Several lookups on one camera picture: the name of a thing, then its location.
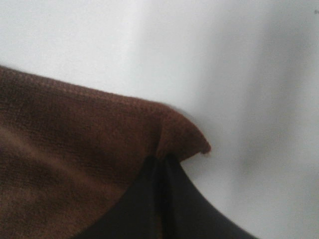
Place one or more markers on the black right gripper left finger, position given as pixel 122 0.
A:
pixel 134 216

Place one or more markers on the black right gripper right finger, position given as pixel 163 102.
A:
pixel 187 214

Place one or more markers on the brown towel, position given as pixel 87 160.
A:
pixel 68 153

